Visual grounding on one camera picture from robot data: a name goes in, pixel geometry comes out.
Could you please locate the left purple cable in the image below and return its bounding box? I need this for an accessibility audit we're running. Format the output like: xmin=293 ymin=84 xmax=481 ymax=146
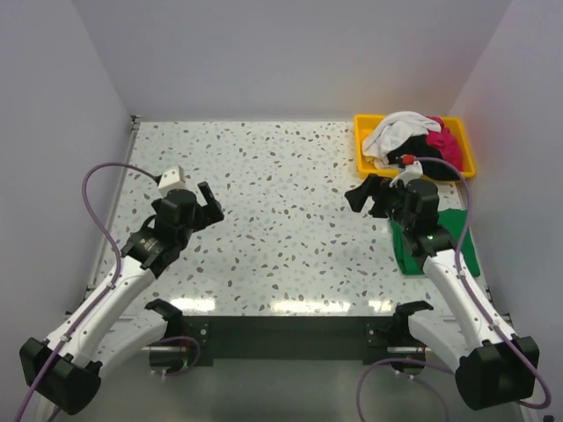
xmin=11 ymin=162 xmax=203 ymax=422

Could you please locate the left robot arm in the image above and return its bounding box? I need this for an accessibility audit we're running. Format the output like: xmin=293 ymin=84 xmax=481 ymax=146
xmin=19 ymin=182 xmax=224 ymax=415

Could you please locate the yellow plastic bin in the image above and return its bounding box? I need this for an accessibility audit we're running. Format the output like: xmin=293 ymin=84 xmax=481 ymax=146
xmin=354 ymin=111 xmax=476 ymax=178

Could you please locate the pink t shirt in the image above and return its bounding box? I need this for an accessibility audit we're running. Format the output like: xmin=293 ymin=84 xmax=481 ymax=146
xmin=427 ymin=117 xmax=464 ymax=171

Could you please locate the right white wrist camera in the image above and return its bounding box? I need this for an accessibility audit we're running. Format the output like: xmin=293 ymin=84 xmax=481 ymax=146
xmin=390 ymin=161 xmax=423 ymax=187

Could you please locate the folded green t shirt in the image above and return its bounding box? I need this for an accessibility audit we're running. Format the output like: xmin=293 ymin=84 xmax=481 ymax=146
xmin=389 ymin=208 xmax=481 ymax=278

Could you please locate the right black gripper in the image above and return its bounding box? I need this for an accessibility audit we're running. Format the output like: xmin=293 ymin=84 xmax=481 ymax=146
xmin=344 ymin=173 xmax=413 ymax=230

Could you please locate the purple cable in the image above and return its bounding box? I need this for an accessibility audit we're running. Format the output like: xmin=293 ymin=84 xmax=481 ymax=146
xmin=11 ymin=162 xmax=203 ymax=422
xmin=356 ymin=154 xmax=553 ymax=422

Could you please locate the black t shirt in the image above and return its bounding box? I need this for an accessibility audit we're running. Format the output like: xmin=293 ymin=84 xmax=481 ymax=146
xmin=381 ymin=135 xmax=463 ymax=182

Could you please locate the aluminium frame rail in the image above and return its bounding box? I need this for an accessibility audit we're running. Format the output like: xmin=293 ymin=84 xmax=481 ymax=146
xmin=83 ymin=114 xmax=144 ymax=309

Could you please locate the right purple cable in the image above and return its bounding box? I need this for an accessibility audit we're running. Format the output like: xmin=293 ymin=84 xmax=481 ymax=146
xmin=356 ymin=154 xmax=553 ymax=422

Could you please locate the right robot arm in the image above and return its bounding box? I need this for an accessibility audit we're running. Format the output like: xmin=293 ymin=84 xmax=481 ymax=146
xmin=345 ymin=175 xmax=539 ymax=410

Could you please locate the white t shirt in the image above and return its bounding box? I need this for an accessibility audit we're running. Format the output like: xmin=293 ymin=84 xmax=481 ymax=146
xmin=362 ymin=111 xmax=441 ymax=169

